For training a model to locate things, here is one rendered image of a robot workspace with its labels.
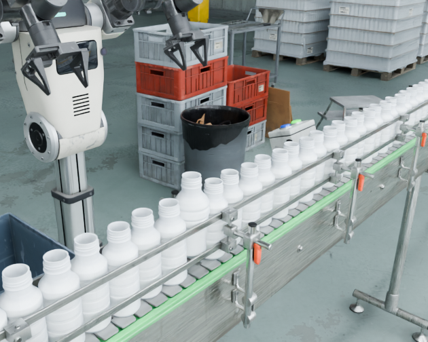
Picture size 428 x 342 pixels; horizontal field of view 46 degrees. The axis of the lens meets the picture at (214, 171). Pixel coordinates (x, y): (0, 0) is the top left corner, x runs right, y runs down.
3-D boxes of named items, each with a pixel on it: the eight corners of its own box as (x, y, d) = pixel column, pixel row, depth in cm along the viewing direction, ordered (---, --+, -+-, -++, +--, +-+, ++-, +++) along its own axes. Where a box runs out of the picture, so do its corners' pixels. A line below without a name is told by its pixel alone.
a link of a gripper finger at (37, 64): (75, 84, 110) (58, 45, 110) (45, 90, 105) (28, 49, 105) (62, 96, 115) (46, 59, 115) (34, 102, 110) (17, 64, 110)
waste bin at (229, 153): (217, 226, 318) (219, 130, 292) (166, 204, 344) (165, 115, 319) (259, 202, 350) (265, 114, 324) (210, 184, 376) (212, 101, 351)
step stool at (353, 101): (355, 127, 508) (361, 87, 491) (387, 149, 453) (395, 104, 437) (312, 130, 498) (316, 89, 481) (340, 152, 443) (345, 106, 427)
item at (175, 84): (180, 101, 338) (179, 68, 329) (134, 91, 359) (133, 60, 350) (228, 85, 385) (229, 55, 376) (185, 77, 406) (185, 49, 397)
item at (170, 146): (179, 163, 355) (179, 133, 346) (136, 150, 376) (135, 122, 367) (226, 140, 401) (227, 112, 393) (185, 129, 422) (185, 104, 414)
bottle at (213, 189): (206, 243, 109) (209, 173, 103) (230, 251, 106) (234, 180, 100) (191, 255, 105) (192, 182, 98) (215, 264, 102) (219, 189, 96)
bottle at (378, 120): (372, 160, 156) (380, 108, 150) (354, 155, 160) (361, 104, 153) (380, 155, 161) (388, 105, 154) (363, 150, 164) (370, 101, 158)
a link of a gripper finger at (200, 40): (218, 60, 150) (206, 30, 149) (203, 64, 145) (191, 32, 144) (202, 68, 154) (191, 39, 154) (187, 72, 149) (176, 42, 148)
